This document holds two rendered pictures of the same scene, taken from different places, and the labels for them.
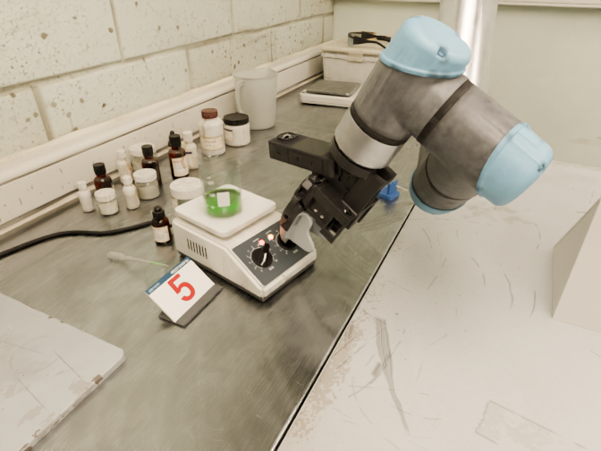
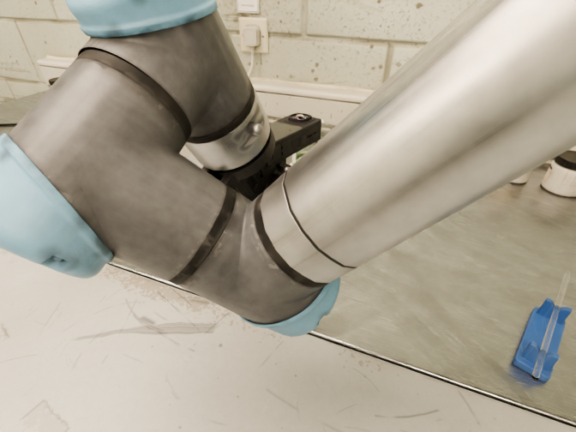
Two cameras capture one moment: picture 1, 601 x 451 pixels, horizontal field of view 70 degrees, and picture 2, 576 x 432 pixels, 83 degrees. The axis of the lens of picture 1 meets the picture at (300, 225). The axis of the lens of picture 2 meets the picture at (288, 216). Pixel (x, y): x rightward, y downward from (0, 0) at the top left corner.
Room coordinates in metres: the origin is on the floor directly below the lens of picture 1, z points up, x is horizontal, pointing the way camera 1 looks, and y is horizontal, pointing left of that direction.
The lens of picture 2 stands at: (0.51, -0.36, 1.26)
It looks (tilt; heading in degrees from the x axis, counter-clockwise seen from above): 36 degrees down; 86
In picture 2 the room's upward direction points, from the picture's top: straight up
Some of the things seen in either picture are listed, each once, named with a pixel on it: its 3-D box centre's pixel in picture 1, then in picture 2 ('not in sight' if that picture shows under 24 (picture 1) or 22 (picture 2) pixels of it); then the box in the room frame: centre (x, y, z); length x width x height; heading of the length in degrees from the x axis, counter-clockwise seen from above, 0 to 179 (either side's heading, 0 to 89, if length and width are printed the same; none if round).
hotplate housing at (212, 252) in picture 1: (239, 236); not in sight; (0.59, 0.10, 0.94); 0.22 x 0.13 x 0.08; 51
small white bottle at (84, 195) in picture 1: (84, 196); not in sight; (0.75, 0.42, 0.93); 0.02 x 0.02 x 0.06
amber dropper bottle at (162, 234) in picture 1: (160, 223); not in sight; (0.64, 0.24, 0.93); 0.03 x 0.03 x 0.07
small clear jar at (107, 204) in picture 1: (106, 201); not in sight; (0.74, 0.38, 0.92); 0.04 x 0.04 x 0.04
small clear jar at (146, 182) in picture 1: (147, 184); not in sight; (0.81, 0.32, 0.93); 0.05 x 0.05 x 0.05
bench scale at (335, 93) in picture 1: (342, 94); not in sight; (1.54, -0.14, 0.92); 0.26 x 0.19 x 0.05; 69
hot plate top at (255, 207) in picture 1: (225, 208); not in sight; (0.60, 0.12, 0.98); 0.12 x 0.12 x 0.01; 51
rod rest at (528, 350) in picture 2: (376, 182); (545, 334); (0.83, -0.16, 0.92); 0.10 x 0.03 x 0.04; 43
